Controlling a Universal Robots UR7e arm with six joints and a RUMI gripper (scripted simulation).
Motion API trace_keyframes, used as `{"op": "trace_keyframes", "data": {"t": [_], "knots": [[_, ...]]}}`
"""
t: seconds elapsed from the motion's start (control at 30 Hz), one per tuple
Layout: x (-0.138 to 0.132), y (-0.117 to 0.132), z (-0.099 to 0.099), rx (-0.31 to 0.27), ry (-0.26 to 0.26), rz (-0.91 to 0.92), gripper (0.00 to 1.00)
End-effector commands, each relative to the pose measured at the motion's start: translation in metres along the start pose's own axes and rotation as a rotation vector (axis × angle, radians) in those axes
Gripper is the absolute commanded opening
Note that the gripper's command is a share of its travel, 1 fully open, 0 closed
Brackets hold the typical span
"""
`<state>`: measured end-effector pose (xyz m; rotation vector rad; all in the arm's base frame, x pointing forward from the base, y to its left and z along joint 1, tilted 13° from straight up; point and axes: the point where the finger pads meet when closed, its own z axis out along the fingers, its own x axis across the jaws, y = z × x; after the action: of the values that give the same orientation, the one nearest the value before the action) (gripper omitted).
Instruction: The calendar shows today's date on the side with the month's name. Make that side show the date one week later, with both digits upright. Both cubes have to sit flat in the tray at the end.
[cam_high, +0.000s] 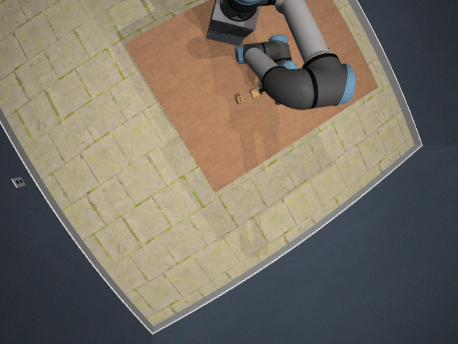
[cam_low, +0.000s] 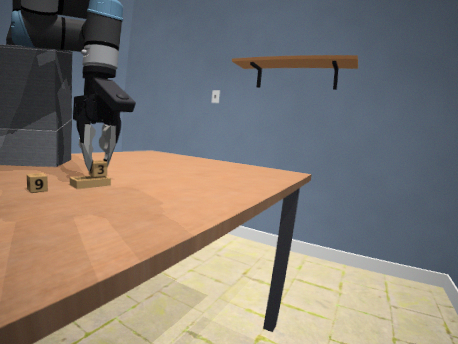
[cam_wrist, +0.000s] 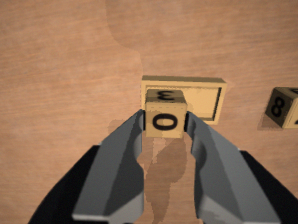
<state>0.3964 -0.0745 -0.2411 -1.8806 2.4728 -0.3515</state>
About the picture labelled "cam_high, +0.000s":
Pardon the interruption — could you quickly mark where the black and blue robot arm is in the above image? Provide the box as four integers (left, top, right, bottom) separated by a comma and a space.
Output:
220, 0, 356, 110

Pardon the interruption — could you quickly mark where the tan shallow rectangular tray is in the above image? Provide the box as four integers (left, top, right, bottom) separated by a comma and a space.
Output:
250, 88, 267, 99

